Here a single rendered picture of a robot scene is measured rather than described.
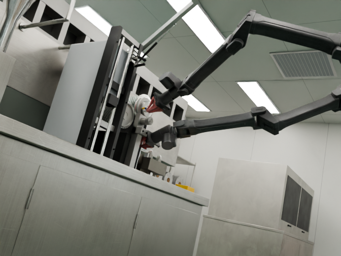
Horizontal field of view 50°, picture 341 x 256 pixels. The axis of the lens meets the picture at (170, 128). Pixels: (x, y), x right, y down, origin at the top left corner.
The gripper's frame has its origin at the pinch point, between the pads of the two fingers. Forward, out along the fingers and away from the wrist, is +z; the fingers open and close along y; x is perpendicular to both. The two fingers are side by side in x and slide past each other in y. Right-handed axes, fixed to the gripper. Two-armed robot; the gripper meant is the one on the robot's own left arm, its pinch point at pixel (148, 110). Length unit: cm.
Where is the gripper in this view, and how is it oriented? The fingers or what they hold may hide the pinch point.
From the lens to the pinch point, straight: 177.2
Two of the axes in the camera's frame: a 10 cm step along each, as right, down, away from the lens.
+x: -3.1, -8.0, 5.1
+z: -7.8, 5.3, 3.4
